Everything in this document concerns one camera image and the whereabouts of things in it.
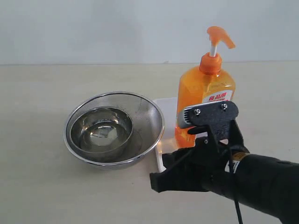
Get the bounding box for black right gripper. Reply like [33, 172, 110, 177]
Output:
[149, 121, 248, 193]

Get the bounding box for orange pump soap bottle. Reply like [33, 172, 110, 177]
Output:
[174, 26, 236, 148]

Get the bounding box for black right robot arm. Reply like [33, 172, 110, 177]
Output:
[149, 120, 299, 224]

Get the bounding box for steel mesh colander bowl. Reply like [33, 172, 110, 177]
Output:
[63, 91, 164, 170]

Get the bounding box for small stainless steel bowl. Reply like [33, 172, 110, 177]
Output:
[70, 106, 134, 157]

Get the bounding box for white foam tray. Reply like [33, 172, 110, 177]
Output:
[153, 97, 197, 172]

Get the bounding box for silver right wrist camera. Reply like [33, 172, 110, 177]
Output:
[177, 101, 239, 141]

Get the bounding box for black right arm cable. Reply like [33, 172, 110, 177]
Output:
[228, 140, 243, 224]

